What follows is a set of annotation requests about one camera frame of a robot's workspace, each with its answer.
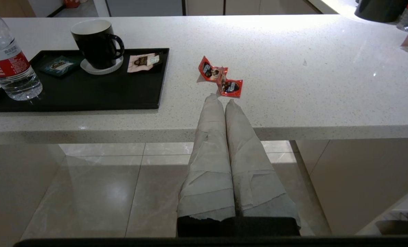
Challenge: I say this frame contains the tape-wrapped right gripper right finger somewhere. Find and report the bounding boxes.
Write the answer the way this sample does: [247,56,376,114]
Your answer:
[225,99,301,228]

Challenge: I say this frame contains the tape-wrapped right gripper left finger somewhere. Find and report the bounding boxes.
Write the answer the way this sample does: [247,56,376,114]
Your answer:
[177,93,236,221]

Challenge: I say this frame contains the small red Nescafe sachet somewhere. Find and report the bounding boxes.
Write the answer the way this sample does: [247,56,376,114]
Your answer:
[218,77,243,98]

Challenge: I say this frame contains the large red Nescafe sachet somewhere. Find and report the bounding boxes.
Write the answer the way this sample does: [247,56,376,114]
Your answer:
[198,56,228,82]

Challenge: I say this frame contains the pink tea sachet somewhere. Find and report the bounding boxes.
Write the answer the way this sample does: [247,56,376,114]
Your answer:
[127,52,164,73]

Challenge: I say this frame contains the dark green tea sachet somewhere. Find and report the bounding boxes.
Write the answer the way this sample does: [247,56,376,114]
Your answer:
[40,56,82,77]

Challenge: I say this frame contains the black electric kettle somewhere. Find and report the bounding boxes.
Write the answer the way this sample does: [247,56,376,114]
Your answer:
[354,0,408,23]

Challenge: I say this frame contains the black rectangular serving tray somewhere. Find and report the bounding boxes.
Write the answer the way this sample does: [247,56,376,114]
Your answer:
[0,48,170,113]

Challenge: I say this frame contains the white round coaster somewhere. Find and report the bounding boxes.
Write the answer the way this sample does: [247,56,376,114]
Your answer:
[80,56,124,75]

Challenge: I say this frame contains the grey lower kitchen cabinets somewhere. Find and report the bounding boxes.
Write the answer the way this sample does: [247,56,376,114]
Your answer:
[185,0,338,16]

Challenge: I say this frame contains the black mug white inside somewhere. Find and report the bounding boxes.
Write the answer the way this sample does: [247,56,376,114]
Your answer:
[70,19,125,70]

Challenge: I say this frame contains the brown wooden door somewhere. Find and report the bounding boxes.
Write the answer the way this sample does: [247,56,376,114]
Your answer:
[0,0,36,18]

